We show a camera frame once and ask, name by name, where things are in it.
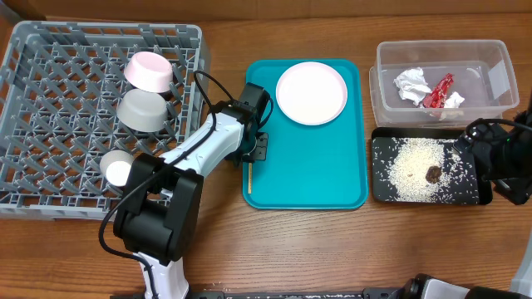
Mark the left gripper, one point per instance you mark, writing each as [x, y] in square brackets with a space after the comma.
[260, 153]

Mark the wooden chopstick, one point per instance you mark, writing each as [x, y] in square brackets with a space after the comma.
[250, 178]

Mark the teal plastic tray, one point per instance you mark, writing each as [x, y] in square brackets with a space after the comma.
[314, 167]

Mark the large white plate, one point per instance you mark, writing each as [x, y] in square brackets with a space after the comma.
[311, 93]

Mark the grey metal bowl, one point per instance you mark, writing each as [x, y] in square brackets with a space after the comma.
[142, 110]

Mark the white bowl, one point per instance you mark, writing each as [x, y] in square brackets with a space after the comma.
[149, 71]

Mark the white paper cup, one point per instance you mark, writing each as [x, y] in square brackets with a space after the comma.
[116, 166]

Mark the pile of white rice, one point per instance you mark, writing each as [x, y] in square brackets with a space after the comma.
[415, 166]

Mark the large white tissue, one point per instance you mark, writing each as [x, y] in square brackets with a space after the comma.
[412, 85]

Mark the brown food scrap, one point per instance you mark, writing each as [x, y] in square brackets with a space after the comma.
[433, 174]

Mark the red snack wrapper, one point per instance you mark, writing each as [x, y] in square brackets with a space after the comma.
[437, 98]

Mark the small white tissue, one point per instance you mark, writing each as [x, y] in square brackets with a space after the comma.
[450, 106]

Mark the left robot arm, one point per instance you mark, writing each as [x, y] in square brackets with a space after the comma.
[157, 219]

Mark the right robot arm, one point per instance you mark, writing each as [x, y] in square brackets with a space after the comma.
[502, 151]

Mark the black tray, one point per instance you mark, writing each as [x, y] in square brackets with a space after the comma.
[382, 137]

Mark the grey plastic dish rack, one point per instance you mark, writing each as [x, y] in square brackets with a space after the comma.
[61, 83]

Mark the clear plastic bin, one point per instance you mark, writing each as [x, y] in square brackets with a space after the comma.
[482, 72]

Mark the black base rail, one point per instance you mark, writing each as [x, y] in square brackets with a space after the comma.
[408, 291]

